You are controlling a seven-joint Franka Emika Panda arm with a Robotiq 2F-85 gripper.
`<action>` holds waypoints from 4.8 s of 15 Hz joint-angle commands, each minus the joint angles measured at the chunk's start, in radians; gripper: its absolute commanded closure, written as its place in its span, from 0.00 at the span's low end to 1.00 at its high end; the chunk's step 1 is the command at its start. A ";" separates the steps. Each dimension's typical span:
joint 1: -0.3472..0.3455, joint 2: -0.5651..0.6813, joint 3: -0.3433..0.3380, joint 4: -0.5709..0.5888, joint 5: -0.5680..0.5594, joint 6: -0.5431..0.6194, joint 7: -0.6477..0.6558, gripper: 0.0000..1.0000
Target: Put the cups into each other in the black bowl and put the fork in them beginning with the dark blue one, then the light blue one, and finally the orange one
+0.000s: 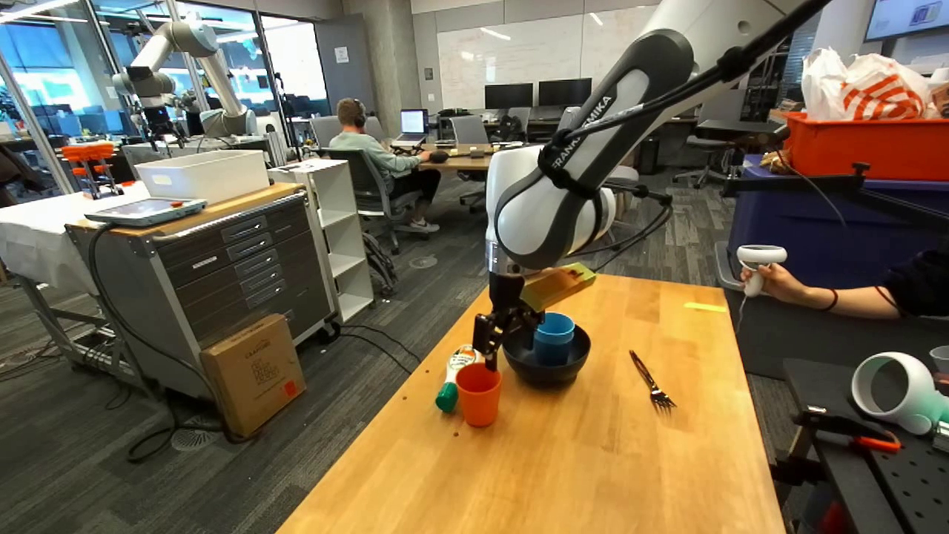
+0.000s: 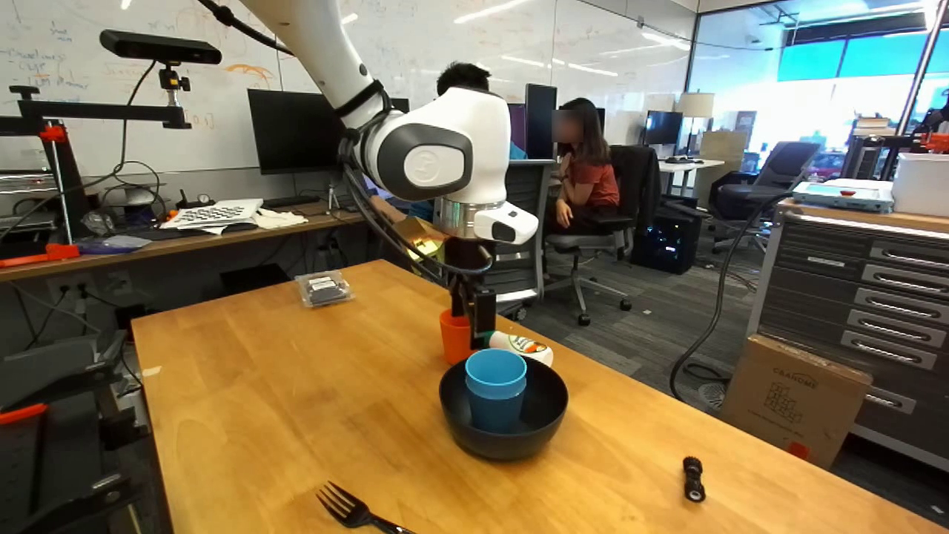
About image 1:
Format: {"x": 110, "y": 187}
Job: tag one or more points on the black perforated workbench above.
{"x": 891, "y": 493}

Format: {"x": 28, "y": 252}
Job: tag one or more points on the yellow wrist camera block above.
{"x": 559, "y": 286}

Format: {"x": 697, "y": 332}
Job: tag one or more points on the white orange plastic bag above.
{"x": 869, "y": 91}

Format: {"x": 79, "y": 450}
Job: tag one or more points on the black office chair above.
{"x": 372, "y": 195}

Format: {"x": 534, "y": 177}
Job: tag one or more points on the cardboard box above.
{"x": 254, "y": 375}

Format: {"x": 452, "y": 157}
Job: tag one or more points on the large wall whiteboard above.
{"x": 534, "y": 49}

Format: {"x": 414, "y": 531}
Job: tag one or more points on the orange machine part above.
{"x": 89, "y": 157}

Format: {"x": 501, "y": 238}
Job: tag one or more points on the white shelf unit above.
{"x": 343, "y": 238}

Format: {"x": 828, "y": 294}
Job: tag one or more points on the wooden office table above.
{"x": 455, "y": 157}

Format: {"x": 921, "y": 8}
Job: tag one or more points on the open laptop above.
{"x": 414, "y": 122}

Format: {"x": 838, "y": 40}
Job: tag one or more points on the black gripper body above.
{"x": 509, "y": 297}

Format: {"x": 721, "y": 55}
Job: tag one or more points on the white plastic bin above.
{"x": 202, "y": 177}

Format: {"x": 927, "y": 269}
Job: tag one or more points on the grey tote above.
{"x": 791, "y": 341}

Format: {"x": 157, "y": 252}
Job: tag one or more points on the wall mounted screen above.
{"x": 906, "y": 19}

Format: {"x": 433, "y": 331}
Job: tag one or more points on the blue bin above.
{"x": 811, "y": 217}

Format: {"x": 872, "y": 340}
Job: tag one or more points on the operator hand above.
{"x": 791, "y": 289}

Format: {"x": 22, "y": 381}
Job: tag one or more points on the white covered table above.
{"x": 39, "y": 238}

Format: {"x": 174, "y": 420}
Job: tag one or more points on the grey drawer cabinet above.
{"x": 239, "y": 276}

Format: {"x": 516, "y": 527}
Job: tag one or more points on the white bottle green cap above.
{"x": 452, "y": 381}

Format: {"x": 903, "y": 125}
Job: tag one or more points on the light blue cup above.
{"x": 555, "y": 327}

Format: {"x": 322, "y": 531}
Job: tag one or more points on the white VR controller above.
{"x": 761, "y": 255}

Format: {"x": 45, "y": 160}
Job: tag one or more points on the black monitor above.
{"x": 561, "y": 92}
{"x": 509, "y": 95}

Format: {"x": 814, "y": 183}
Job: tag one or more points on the grey tablet device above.
{"x": 143, "y": 212}

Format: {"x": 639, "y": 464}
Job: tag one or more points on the white mug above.
{"x": 921, "y": 395}

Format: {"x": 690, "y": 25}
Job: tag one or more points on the seated person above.
{"x": 360, "y": 153}

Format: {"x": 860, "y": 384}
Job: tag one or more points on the black bowl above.
{"x": 573, "y": 367}

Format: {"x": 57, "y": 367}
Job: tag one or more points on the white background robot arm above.
{"x": 212, "y": 68}

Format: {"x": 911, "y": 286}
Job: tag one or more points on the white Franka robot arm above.
{"x": 534, "y": 217}

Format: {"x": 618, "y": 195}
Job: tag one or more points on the operator forearm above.
{"x": 891, "y": 297}

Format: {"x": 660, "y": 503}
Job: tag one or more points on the orange bin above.
{"x": 860, "y": 150}

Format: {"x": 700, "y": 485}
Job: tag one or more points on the orange cup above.
{"x": 478, "y": 395}

